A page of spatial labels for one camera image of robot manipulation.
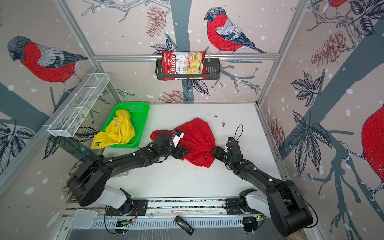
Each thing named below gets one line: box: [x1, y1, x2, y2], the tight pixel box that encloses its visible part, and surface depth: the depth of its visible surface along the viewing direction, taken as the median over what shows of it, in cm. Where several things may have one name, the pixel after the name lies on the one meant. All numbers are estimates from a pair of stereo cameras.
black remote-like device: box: [174, 215, 195, 236], surface depth 68 cm
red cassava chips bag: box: [162, 50, 208, 81], surface depth 90 cm
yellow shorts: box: [91, 109, 136, 149], surface depth 96 cm
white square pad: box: [69, 208, 98, 230], surface depth 71 cm
